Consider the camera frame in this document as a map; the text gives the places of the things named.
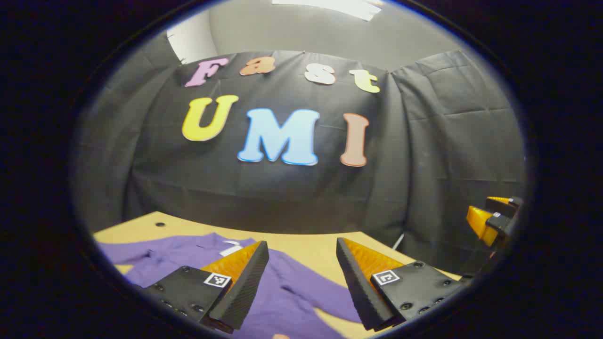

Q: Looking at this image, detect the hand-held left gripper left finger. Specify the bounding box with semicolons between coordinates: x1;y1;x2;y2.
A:
137;241;269;334

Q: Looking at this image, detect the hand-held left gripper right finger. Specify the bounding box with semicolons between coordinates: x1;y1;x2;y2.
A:
336;237;464;332

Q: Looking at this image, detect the purple knit cardigan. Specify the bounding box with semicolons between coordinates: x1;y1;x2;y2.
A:
97;233;363;339

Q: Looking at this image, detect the black backdrop cloth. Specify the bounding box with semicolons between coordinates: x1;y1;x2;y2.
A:
73;49;527;278

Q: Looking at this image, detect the white ceiling light panel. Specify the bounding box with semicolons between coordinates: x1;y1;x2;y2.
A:
272;0;383;22

